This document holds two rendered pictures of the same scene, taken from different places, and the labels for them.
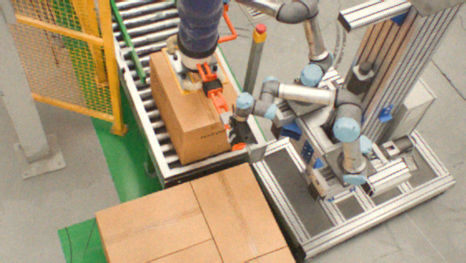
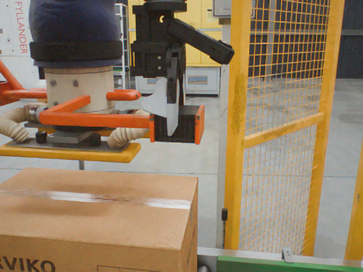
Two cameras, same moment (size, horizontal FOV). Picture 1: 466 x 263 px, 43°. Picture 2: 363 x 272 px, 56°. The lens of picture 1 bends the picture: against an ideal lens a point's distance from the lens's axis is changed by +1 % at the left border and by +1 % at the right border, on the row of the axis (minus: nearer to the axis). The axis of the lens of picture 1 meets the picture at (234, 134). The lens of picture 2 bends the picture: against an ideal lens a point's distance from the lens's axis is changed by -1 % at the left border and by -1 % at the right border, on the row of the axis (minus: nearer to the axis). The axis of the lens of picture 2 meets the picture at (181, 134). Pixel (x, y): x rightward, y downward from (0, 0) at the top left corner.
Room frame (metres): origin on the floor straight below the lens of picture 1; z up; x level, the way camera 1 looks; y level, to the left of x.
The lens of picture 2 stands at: (2.86, -0.21, 1.38)
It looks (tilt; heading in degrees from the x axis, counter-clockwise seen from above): 16 degrees down; 131
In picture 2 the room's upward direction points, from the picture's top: straight up
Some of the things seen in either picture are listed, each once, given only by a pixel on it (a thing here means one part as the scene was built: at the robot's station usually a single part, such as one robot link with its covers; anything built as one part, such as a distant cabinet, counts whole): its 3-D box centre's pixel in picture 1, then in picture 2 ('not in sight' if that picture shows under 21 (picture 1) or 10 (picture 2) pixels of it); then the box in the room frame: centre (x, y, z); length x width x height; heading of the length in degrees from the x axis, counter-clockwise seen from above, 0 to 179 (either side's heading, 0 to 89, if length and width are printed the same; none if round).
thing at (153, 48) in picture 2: not in sight; (161, 41); (2.45, 0.22, 1.37); 0.09 x 0.08 x 0.12; 32
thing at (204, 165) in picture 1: (216, 161); not in sight; (1.78, 0.08, 0.58); 0.70 x 0.03 x 0.06; 122
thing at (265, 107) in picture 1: (265, 106); not in sight; (1.60, -0.12, 1.54); 0.11 x 0.11 x 0.08; 87
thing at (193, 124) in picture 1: (195, 101); (90, 259); (2.08, 0.28, 0.75); 0.60 x 0.40 x 0.40; 33
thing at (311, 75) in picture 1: (310, 77); not in sight; (2.08, -0.36, 1.20); 0.13 x 0.12 x 0.14; 158
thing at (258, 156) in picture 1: (215, 169); not in sight; (1.78, 0.08, 0.48); 0.70 x 0.03 x 0.15; 122
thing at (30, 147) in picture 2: (210, 60); (68, 143); (2.13, 0.22, 1.13); 0.34 x 0.10 x 0.05; 32
